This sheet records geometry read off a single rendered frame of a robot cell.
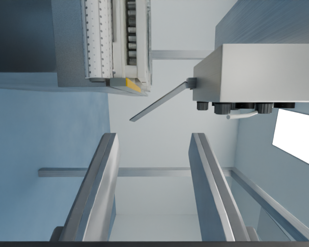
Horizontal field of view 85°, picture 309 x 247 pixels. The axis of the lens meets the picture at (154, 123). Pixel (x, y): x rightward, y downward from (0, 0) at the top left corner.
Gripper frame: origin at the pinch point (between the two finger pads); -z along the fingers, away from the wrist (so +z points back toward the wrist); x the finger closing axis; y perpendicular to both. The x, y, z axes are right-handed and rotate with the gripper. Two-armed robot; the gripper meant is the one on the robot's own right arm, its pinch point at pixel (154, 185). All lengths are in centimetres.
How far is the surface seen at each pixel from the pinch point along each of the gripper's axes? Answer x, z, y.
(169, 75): -31, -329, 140
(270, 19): -32, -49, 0
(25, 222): 98, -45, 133
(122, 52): 6.8, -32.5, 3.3
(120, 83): 6.6, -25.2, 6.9
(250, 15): -32, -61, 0
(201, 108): -12.9, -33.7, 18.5
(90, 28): 11.8, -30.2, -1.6
